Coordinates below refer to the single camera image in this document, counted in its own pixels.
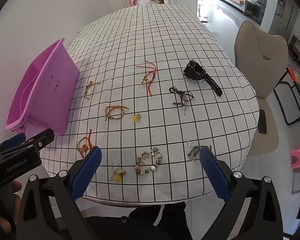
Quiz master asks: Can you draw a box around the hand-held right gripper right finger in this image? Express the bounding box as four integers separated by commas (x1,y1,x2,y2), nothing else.
199,145,283,240

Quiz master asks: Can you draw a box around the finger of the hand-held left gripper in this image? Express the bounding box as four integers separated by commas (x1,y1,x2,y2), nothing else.
15,128,55,155
2,133,27,150

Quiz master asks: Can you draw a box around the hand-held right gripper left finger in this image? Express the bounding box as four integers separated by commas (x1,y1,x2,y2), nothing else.
16,146,102,240

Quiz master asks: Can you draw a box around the red bracelet with amber bead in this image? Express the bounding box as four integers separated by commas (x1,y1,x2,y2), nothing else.
77,129,93,159

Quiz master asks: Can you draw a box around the yellow charm bracelet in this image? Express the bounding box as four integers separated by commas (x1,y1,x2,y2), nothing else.
110,163,127,182

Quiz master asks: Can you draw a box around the pink plastic basin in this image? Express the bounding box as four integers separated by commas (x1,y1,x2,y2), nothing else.
4,38,80,135

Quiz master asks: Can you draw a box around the mixed bead bracelet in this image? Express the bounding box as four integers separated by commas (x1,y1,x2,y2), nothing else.
134,148,163,176

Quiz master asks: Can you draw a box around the multicolour braided bracelet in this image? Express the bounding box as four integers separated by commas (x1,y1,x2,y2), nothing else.
104,105,129,121

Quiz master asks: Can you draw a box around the olive braided bracelet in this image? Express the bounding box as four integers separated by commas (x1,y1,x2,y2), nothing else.
84,81,101,100

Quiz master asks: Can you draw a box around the brown leather cord necklace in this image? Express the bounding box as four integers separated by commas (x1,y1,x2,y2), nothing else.
169,86,194,115

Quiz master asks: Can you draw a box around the black wristwatch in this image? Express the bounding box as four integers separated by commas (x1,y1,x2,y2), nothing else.
184,59,223,97

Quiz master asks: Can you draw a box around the red cord bracelet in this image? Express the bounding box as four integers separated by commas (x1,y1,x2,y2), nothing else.
136,60,157,97

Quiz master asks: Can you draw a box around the person's left hand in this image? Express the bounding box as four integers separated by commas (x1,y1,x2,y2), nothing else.
0,180,23,235

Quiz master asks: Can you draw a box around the person's dark clothing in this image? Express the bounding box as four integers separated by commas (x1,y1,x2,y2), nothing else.
82,201,193,240

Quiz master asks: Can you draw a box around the black metal rack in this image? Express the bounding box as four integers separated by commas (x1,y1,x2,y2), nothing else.
272,67,300,126

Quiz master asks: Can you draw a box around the red packet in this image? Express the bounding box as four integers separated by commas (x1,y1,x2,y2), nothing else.
287,67,300,83

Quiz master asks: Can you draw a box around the beige chair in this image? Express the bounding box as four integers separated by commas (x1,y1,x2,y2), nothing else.
234,20,290,157

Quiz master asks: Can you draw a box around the grey cabinet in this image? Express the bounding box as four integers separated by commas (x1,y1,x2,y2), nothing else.
267,0,299,43

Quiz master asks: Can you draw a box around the dark cabinet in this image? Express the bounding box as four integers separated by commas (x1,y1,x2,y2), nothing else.
255,0,270,25

